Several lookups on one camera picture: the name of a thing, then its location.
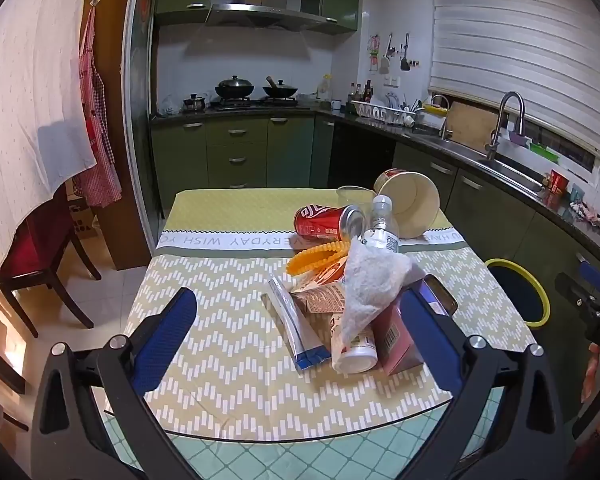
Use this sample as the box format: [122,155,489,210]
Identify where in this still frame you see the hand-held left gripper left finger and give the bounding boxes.
[30,287,198,480]

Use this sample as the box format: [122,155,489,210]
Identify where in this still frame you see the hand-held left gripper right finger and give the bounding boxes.
[402,282,573,480]

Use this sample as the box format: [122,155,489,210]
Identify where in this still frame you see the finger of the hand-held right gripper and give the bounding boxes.
[577,255,600,295]
[555,272,600,313]

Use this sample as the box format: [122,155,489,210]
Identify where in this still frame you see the pink carton box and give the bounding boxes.
[372,275,458,377]

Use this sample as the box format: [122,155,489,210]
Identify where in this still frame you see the yellow-rimmed dark bin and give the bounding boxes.
[484,258,552,330]

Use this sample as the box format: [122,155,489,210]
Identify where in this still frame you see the white pill bottle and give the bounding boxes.
[331,312,379,375]

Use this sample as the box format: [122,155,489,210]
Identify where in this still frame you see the white plastic bag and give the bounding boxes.
[342,237,413,346]

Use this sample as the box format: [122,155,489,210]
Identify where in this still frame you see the snack packet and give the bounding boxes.
[290,260,352,317]

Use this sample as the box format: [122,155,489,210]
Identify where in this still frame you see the clear plastic bottle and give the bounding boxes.
[362,195,401,256]

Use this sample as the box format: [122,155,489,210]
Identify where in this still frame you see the white blue toothpaste tube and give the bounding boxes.
[267,277,332,372]

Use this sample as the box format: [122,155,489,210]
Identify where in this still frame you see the large paper bowl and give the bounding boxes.
[373,168,441,239]

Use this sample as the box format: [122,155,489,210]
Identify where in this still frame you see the red soda can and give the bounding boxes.
[294,203,368,243]

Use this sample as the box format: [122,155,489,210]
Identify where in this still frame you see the clear plastic cup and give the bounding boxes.
[336,186,376,208]

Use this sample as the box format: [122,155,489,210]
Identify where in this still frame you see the crumpled rag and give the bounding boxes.
[570,201,600,227]

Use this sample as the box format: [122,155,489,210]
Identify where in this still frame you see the table with patterned tablecloth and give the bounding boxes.
[102,187,537,480]

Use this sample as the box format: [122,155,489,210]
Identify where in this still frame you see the steel sink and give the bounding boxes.
[457,144,547,197]

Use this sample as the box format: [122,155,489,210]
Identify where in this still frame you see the cardboard box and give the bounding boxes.
[67,195,101,241]

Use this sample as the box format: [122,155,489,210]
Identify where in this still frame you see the dark wooden chair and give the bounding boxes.
[0,187,102,338]

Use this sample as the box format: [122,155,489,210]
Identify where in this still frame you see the tall steel faucet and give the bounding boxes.
[484,91,527,161]

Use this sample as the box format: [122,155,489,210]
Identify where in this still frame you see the wooden cutting board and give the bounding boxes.
[446,101,504,153]

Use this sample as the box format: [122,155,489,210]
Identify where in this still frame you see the dark kitchen countertop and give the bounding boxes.
[150,102,600,256]

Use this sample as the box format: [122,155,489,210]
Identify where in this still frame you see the green lower kitchen cabinets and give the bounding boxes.
[150,112,600,361]

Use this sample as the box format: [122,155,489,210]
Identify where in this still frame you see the red checked apron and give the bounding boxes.
[74,6,124,208]

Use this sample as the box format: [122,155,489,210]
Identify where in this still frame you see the dish rack with dishes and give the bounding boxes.
[351,99,419,127]

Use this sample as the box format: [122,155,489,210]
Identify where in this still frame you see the white window blind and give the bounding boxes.
[427,0,600,155]

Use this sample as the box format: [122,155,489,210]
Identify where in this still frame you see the black wok with lid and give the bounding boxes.
[215,75,256,100]

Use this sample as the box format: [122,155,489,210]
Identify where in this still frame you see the white dotted hanging cloth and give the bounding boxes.
[0,0,99,273]

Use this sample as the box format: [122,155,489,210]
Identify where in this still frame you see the black frying pan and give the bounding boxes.
[262,76,299,100]

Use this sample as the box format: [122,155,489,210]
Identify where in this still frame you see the steel range hood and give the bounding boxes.
[205,4,342,29]

